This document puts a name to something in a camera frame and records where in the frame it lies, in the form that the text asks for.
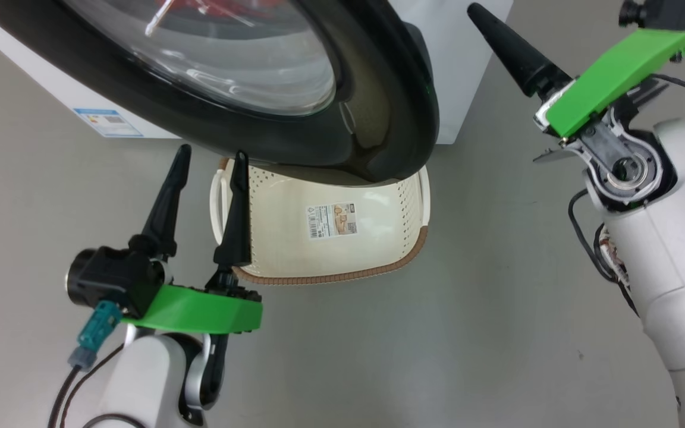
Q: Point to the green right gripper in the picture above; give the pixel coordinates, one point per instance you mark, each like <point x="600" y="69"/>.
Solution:
<point x="610" y="80"/>

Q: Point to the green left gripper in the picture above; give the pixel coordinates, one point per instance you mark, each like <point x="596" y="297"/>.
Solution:
<point x="200" y="312"/>

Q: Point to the black round glass washer door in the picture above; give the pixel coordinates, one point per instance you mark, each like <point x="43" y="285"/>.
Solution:
<point x="378" y="119"/>

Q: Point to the red garment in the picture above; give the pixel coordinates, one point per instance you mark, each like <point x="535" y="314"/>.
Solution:
<point x="223" y="6"/>

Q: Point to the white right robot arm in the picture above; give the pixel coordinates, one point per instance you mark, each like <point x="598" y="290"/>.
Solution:
<point x="669" y="255"/>

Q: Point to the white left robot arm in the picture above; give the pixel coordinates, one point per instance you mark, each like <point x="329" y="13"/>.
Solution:
<point x="140" y="380"/>

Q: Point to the white front-load washing machine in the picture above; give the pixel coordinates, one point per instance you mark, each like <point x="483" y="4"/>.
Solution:
<point x="467" y="71"/>

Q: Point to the cream perforated laundry basket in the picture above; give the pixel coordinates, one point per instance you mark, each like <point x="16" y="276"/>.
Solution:
<point x="283" y="238"/>

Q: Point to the basket product label sticker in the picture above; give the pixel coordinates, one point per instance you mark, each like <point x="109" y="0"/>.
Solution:
<point x="332" y="220"/>

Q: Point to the blue energy label sticker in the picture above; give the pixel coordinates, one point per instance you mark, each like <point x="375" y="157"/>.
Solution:
<point x="107" y="122"/>

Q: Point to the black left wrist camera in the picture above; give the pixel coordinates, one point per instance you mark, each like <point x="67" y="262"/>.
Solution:
<point x="110" y="276"/>

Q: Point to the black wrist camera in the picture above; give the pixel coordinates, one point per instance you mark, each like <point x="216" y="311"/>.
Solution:
<point x="110" y="276"/>
<point x="663" y="12"/>

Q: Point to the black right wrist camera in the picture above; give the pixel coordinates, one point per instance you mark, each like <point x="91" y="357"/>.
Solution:
<point x="663" y="12"/>

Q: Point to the teal left camera connector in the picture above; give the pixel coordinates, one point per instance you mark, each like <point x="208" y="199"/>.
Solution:
<point x="97" y="327"/>

